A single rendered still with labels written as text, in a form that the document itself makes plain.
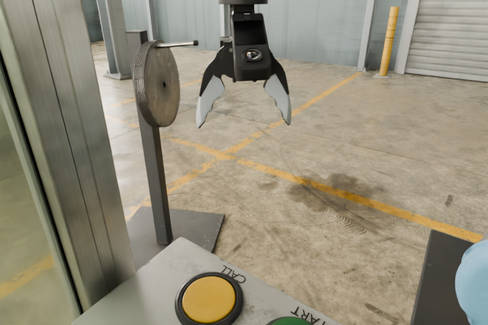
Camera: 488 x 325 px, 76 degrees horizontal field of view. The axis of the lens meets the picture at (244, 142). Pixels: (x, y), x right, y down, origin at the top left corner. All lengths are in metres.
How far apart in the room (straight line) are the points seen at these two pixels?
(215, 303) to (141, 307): 0.05
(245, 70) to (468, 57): 5.40
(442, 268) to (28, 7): 0.56
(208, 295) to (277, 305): 0.05
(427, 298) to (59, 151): 0.46
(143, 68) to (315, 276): 1.10
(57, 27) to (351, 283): 1.45
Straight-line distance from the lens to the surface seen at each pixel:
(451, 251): 0.61
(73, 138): 0.23
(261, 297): 0.26
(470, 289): 0.30
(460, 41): 5.69
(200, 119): 0.50
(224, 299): 0.26
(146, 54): 1.15
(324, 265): 1.57
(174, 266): 0.29
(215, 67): 0.47
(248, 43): 0.42
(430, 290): 0.53
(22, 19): 0.21
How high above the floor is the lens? 1.10
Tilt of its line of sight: 25 degrees down
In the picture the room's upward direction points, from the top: straight up
